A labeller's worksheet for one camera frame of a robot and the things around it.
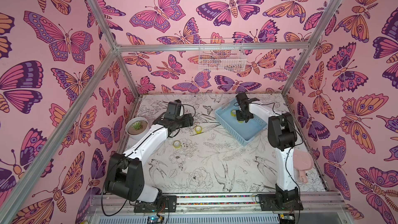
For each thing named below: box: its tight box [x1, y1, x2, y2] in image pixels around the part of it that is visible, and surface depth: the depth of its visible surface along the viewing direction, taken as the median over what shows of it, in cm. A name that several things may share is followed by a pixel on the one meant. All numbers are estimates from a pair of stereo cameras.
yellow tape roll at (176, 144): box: [173, 140, 181, 150], surface depth 96 cm
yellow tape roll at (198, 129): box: [194, 125, 203, 134], surface depth 102 cm
